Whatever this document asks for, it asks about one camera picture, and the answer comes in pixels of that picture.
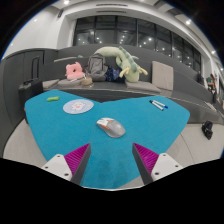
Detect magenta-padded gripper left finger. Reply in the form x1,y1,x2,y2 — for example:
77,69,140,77
41,142,92,186

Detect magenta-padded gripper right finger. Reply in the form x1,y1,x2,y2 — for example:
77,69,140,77
132,142,184,186

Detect grey white computer mouse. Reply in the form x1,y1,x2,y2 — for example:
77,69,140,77
96,117,127,139

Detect round light blue mouse pad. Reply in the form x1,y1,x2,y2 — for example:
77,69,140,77
62,98,95,115

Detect white marker with blue cap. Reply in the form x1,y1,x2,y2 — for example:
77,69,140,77
152,99,169,110

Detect black bag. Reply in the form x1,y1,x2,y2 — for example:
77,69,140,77
201,120,214,140

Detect flat grey seat cushion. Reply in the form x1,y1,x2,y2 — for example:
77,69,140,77
42,78,60,90
124,79,162,94
57,78,84,88

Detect tan woven hat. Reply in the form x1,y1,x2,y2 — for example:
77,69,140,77
80,77,94,87

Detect black suitcase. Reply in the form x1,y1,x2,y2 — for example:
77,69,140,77
18,78,44,108

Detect upright grey cushion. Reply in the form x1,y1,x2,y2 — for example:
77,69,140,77
151,60,175,91

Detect pink plush toy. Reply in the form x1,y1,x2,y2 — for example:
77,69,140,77
65,61,86,81

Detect dark blue starry bag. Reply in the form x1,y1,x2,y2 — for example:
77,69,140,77
105,67,126,83

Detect grey backpack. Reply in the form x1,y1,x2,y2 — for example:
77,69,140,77
84,53,109,83

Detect green dragon plush toy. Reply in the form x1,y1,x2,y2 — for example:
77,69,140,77
93,45,149,84

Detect person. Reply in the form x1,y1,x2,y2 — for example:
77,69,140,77
205,73,218,94

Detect ceiling lights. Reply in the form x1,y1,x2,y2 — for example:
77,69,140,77
33,0,218,56

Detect dark glass window wall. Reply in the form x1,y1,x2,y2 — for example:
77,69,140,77
72,14,203,73

